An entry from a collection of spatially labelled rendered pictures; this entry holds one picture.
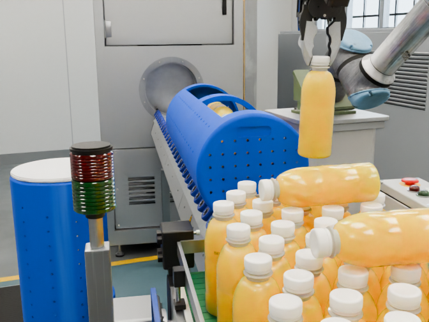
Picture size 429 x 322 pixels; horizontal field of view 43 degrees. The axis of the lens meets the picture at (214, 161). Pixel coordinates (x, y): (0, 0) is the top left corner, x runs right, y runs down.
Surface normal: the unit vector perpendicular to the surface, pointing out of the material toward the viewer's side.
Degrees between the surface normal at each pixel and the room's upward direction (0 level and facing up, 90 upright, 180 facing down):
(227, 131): 90
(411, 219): 29
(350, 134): 90
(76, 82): 90
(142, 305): 0
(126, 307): 0
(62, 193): 90
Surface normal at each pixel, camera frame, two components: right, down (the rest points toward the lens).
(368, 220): -0.11, -0.73
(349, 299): -0.01, -0.97
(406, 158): -0.94, 0.08
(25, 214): -0.49, 0.20
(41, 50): 0.33, 0.21
